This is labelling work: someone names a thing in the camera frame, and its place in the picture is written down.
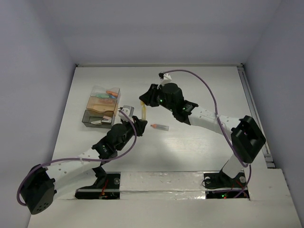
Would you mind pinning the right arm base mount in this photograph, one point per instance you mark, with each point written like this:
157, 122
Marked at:
219, 186

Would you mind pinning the orange highlighter pen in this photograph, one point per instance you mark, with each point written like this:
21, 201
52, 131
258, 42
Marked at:
112, 93

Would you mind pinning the clear plastic container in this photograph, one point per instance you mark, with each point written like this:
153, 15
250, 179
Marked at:
100, 90

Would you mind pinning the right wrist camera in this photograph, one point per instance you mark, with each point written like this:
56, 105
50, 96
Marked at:
165, 78

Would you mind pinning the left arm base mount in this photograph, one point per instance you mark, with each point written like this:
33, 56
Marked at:
107, 188

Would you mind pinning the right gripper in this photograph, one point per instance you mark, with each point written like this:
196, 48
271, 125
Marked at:
149, 97

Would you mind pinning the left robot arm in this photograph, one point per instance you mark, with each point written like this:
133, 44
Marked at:
44, 182

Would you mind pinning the pink highlighter pen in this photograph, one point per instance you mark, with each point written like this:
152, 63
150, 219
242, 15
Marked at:
108, 101

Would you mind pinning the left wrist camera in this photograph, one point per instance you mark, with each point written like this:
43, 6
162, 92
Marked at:
125, 111

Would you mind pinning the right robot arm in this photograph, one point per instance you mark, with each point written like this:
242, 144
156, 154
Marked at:
244, 134

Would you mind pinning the yellow highlighter pen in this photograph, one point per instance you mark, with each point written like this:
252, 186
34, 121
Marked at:
143, 110

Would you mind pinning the dark grey plastic container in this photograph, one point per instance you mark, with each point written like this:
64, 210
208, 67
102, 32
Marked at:
90, 115

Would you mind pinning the silver foil strip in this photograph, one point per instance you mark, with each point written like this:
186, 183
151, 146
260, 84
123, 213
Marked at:
178, 185

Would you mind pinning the orange plastic container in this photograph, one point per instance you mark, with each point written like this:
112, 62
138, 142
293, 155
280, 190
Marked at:
95, 105

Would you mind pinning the green highlighter pen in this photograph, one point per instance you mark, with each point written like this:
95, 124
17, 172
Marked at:
103, 96

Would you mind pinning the short pencil in tube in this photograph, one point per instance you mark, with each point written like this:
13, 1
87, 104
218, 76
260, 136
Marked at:
160, 127

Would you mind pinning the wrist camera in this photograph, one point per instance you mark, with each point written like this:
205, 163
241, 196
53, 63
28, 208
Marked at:
165, 78
125, 111

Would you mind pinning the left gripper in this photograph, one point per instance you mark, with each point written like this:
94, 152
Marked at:
138, 124

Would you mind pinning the small boxed eraser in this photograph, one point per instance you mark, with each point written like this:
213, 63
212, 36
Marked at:
107, 119

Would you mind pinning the white eraser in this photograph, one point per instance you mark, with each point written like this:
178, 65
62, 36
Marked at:
98, 122

